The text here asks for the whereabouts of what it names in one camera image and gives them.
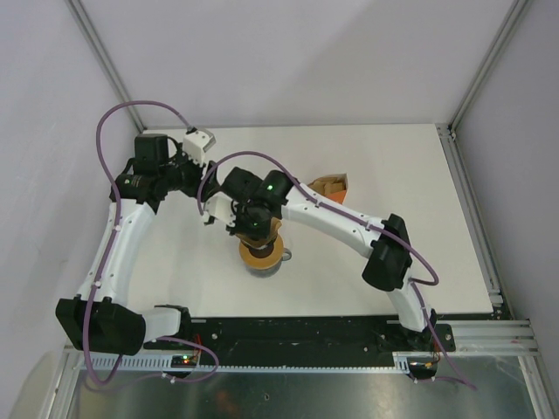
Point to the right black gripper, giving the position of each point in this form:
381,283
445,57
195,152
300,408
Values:
258,234

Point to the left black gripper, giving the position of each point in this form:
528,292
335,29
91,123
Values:
192,190

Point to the orange coffee filter box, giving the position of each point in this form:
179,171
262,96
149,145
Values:
334,187

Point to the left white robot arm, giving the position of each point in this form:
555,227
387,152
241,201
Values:
98,319

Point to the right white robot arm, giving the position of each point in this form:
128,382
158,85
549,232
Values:
384,243

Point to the round bamboo dripper stand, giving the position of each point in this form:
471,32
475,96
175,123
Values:
249,255

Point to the brown paper coffee filters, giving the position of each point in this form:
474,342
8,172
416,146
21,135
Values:
329,185

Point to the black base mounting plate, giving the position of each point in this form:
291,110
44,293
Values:
316,340

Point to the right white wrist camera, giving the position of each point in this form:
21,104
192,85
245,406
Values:
220,208

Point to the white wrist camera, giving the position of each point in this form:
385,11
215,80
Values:
196,144
220,208

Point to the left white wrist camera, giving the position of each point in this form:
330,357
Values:
196,144

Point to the aluminium frame profile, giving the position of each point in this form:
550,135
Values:
98,49

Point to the grey slotted cable duct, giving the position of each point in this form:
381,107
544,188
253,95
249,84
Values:
183,363

